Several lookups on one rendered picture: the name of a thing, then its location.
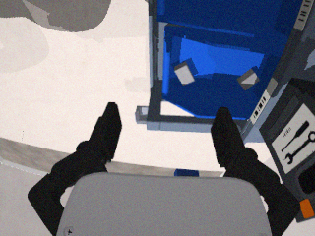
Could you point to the black rectangular case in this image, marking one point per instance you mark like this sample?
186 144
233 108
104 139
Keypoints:
289 133

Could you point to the blue bin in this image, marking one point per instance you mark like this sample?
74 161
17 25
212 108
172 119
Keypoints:
264 19
216 68

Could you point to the grey shelf rack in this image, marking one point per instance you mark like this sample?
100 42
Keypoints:
297 61

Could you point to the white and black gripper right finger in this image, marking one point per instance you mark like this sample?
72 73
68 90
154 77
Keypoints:
242 162

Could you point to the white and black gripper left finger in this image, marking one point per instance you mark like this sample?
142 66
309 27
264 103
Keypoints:
90 155

